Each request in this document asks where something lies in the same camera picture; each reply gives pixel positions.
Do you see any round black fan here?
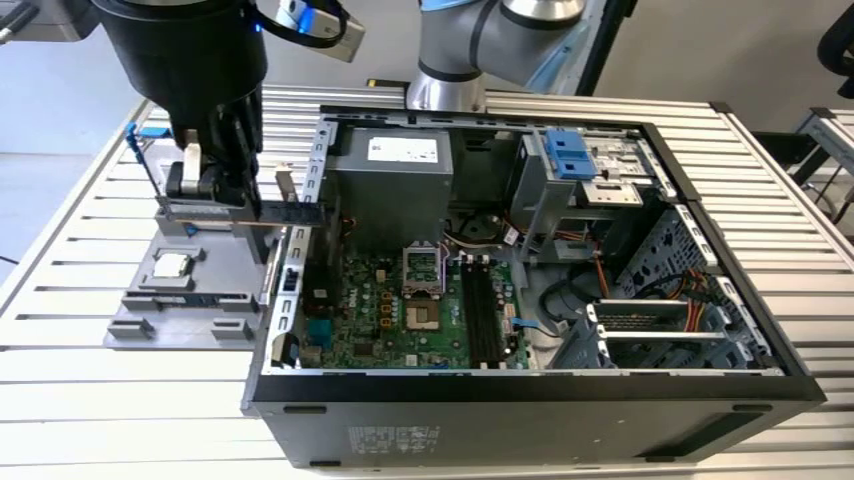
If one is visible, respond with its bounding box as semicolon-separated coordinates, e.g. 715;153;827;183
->
463;214;508;246

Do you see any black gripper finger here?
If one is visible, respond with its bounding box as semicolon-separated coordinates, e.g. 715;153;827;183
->
197;91;267;225

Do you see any metal socket cover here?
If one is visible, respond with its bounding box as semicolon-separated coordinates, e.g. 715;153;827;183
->
400;240;447;298

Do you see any grey power supply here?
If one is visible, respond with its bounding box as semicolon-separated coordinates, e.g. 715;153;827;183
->
325;127;455;251

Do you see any orange yellow wire bundle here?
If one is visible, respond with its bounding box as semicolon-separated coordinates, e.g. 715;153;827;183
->
678;271;720;335

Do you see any black PC case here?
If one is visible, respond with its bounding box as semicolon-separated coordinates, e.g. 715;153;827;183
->
239;103;828;470

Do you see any slatted metal side table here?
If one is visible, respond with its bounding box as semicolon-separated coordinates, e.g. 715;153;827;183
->
786;107;854;226

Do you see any silver CPU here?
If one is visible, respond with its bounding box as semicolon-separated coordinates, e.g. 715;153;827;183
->
151;255;195;279

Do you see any RAM stick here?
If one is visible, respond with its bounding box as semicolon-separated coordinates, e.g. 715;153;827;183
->
167;199;329;225
123;294;259;308

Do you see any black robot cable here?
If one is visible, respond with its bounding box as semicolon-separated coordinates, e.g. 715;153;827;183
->
251;0;355;50

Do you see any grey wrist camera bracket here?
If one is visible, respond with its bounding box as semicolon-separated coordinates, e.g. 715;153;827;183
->
164;128;225;201

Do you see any grey parts rack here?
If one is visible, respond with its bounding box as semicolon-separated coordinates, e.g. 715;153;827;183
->
98;199;289;351

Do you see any green motherboard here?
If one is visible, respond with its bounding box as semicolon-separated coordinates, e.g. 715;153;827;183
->
299;249;535;371

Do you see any blue drive latch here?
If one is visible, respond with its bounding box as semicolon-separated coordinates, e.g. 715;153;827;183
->
543;128;595;181

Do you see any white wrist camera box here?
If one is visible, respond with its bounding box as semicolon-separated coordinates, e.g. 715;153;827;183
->
276;0;368;64

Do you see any grey wrist mount block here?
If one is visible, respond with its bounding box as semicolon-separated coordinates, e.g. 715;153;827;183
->
0;0;101;44

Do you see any black RAM slot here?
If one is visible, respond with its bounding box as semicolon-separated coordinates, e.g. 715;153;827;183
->
475;255;499;369
467;255;491;369
483;255;507;369
459;255;483;369

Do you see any CPU socket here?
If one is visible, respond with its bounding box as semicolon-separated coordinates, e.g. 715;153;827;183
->
403;297;445;332

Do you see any black frame post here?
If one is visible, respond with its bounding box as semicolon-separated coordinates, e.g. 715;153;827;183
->
576;0;634;97

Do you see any grey metal disk bay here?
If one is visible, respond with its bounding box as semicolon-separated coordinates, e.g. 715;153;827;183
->
552;297;755;371

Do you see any hard disk in blue carrier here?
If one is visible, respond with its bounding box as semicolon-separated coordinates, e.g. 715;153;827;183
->
121;122;201;236

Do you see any black looped cable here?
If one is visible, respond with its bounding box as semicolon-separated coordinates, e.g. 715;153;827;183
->
538;277;590;334

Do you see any black graphics card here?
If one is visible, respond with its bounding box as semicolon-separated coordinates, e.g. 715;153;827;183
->
263;160;301;309

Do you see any black office chair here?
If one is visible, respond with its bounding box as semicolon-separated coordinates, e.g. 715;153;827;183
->
816;0;854;99

